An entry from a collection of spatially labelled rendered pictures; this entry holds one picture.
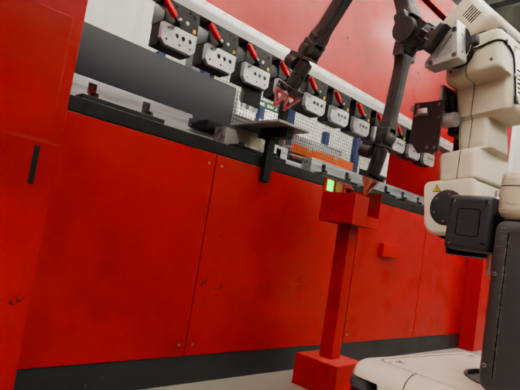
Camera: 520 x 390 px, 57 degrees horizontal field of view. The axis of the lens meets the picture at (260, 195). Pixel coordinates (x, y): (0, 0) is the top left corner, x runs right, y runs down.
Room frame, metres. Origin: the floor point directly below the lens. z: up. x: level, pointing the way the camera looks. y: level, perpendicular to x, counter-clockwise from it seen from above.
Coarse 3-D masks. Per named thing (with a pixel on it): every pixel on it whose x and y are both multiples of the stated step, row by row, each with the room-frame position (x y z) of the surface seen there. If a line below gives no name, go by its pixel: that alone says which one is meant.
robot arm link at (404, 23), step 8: (400, 0) 1.43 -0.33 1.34; (408, 0) 1.41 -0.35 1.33; (400, 8) 1.43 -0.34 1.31; (408, 8) 1.40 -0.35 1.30; (416, 8) 1.42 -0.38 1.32; (400, 16) 1.39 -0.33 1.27; (408, 16) 1.37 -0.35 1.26; (416, 16) 1.41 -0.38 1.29; (400, 24) 1.39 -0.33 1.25; (408, 24) 1.37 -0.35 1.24; (416, 24) 1.36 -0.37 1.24; (392, 32) 1.41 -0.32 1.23; (400, 32) 1.39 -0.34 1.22; (408, 32) 1.37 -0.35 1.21; (400, 40) 1.39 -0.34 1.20; (408, 40) 1.38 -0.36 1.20
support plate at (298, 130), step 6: (264, 120) 1.83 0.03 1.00; (270, 120) 1.80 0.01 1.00; (276, 120) 1.78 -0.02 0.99; (282, 120) 1.78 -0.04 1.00; (240, 126) 1.97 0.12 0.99; (246, 126) 1.95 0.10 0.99; (252, 126) 1.93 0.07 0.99; (258, 126) 1.91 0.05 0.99; (264, 126) 1.90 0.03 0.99; (270, 126) 1.88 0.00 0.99; (276, 126) 1.86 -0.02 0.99; (282, 126) 1.84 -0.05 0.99; (288, 126) 1.83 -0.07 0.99; (294, 126) 1.83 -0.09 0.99; (258, 132) 2.03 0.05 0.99; (294, 132) 1.92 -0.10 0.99; (300, 132) 1.90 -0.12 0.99; (306, 132) 1.89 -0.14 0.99
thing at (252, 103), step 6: (246, 90) 2.00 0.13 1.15; (252, 90) 2.02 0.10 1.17; (246, 96) 2.00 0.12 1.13; (252, 96) 2.03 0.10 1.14; (258, 96) 2.05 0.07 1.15; (246, 102) 2.00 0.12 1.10; (252, 102) 2.03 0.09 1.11; (258, 102) 2.05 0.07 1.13; (246, 108) 2.02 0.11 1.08; (252, 108) 2.05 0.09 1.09; (258, 108) 2.06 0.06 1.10
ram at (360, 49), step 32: (224, 0) 1.83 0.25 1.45; (256, 0) 1.94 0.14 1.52; (288, 0) 2.07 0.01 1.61; (320, 0) 2.22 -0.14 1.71; (384, 0) 2.58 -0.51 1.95; (416, 0) 2.82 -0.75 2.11; (288, 32) 2.09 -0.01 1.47; (352, 32) 2.41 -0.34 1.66; (384, 32) 2.61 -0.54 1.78; (320, 64) 2.27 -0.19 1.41; (352, 64) 2.44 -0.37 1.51; (384, 64) 2.64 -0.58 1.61; (416, 64) 2.89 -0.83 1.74; (352, 96) 2.47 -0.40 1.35; (384, 96) 2.67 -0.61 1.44; (416, 96) 2.93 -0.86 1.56
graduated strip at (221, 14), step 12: (192, 0) 1.72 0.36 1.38; (204, 0) 1.76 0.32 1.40; (216, 12) 1.81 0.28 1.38; (240, 24) 1.89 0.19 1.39; (264, 36) 1.99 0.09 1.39; (276, 48) 2.05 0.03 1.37; (324, 72) 2.29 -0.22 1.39; (348, 84) 2.43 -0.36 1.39; (384, 108) 2.69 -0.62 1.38; (408, 120) 2.88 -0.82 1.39
